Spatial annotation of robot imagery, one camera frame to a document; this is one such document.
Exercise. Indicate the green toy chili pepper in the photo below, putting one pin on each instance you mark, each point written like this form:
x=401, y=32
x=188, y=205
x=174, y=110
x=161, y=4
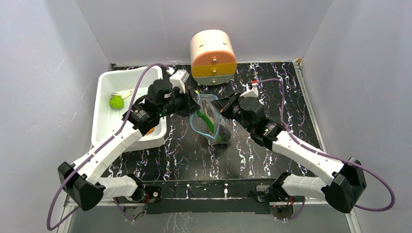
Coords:
x=213, y=136

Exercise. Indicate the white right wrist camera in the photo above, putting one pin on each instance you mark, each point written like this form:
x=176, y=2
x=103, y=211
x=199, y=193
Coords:
x=251, y=90

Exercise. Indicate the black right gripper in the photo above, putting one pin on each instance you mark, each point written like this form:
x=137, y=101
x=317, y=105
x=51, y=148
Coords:
x=230, y=106

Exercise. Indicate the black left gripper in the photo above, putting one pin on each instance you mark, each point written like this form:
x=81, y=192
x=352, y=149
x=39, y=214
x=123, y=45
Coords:
x=190, y=106

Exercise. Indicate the grey toy fish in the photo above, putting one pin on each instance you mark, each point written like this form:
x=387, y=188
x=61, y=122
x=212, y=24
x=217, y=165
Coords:
x=208, y=117

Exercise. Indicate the white plastic bin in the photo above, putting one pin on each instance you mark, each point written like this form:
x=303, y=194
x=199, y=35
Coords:
x=107, y=120

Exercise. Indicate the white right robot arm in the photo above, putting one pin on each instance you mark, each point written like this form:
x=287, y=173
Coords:
x=337, y=183

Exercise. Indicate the clear zip top bag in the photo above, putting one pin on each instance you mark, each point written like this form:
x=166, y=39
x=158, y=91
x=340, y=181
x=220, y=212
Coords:
x=198, y=125

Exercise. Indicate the round orange drawer cabinet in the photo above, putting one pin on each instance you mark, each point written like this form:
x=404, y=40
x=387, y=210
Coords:
x=213, y=60

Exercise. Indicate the green toy apple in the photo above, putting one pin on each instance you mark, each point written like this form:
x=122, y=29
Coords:
x=116, y=102

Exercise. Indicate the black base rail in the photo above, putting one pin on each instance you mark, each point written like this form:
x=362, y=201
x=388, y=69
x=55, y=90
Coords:
x=210, y=196

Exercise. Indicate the cream toy garlic piece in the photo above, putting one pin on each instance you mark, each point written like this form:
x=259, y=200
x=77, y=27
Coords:
x=123, y=96

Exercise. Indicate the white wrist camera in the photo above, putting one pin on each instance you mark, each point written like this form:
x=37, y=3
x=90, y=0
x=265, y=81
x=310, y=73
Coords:
x=251, y=90
x=178, y=78

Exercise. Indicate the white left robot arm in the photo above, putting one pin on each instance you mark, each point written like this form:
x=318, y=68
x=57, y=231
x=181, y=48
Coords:
x=82, y=180

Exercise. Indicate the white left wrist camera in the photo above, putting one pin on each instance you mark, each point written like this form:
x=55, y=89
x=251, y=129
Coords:
x=178, y=78

